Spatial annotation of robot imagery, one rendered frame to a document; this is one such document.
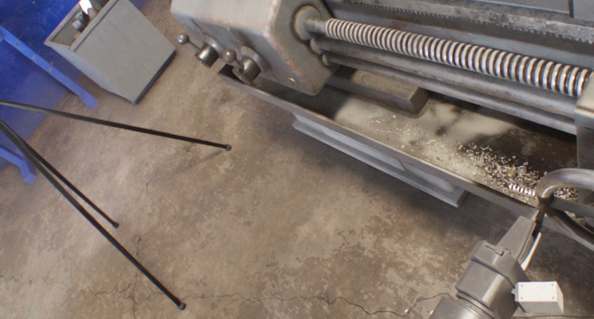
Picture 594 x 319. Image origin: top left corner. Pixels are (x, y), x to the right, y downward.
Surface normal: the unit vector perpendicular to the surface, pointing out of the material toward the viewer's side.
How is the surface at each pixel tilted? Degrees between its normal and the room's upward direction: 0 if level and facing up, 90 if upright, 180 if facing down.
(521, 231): 9
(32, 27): 90
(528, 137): 0
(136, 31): 90
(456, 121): 0
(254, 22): 32
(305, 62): 90
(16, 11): 90
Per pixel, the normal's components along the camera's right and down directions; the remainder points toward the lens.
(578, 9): -0.60, 0.78
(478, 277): -0.59, -0.57
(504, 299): 0.54, 0.25
